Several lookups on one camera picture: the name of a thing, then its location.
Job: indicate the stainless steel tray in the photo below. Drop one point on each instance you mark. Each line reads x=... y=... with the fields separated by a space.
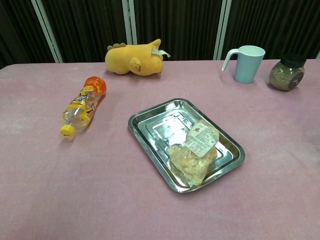
x=160 y=135

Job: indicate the clear plastic bag of food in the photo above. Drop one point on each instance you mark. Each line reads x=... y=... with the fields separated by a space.
x=193 y=156

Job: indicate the yellow plush toy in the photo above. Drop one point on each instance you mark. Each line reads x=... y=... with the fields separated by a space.
x=125 y=61

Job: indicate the clear bottle with yellow cap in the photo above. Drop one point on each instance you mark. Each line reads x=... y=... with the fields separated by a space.
x=83 y=105

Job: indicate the pink tablecloth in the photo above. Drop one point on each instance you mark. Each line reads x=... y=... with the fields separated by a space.
x=100 y=187

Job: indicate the glass jar with black lid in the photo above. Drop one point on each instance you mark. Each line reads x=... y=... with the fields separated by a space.
x=286 y=75

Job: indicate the white partition frame post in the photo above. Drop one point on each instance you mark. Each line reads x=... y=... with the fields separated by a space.
x=130 y=21
x=222 y=28
x=47 y=30

